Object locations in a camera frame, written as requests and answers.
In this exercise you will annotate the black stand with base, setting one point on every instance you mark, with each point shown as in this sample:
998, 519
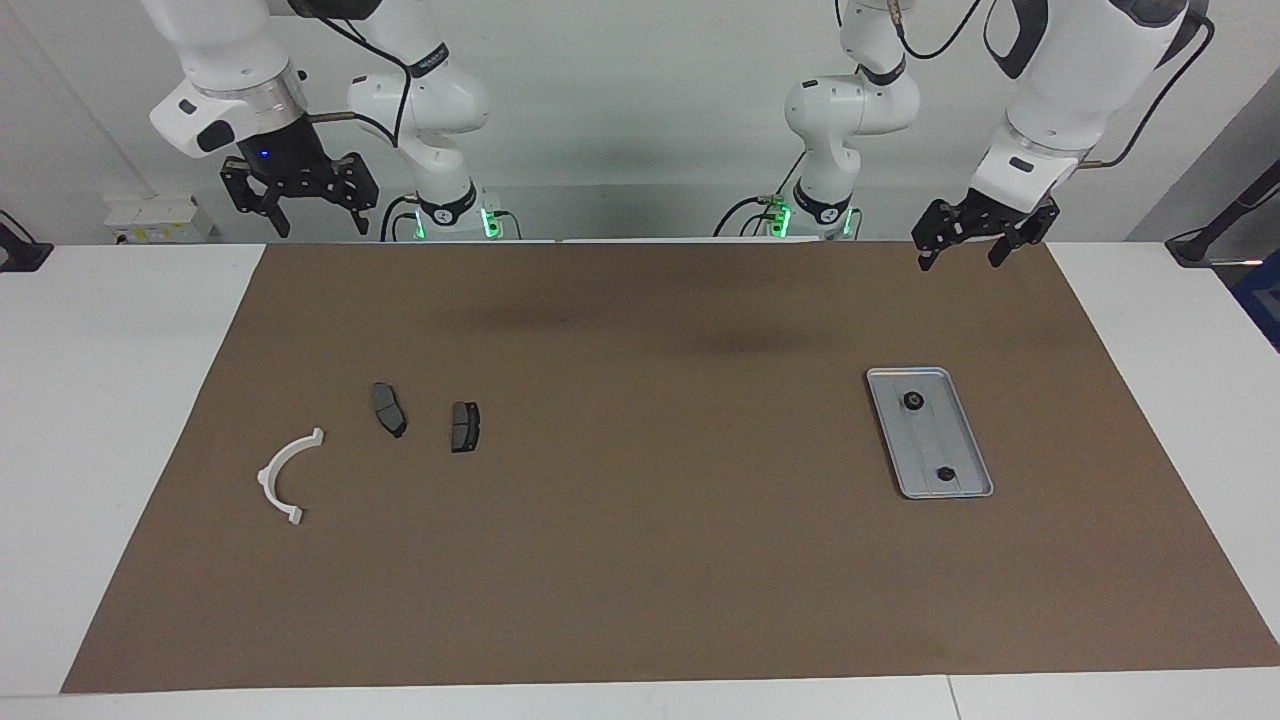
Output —
1195, 245

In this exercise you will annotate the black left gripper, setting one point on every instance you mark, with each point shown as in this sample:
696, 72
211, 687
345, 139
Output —
985, 220

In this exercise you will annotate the grey brake pad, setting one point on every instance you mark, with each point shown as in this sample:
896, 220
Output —
465, 428
386, 405

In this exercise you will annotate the white wall socket box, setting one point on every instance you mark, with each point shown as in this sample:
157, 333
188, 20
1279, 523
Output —
150, 215

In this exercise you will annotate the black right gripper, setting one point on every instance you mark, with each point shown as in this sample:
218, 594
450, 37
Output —
285, 160

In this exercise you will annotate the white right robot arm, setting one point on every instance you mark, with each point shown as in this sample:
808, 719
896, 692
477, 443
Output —
230, 50

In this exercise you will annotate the white curved plastic bracket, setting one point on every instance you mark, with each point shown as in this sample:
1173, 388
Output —
266, 478

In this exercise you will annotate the silver metal tray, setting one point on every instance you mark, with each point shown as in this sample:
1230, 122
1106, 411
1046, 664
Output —
930, 440

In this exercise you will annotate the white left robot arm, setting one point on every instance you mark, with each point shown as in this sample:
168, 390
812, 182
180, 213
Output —
1070, 60

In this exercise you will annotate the brown table mat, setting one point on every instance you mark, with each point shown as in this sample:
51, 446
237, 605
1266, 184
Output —
640, 560

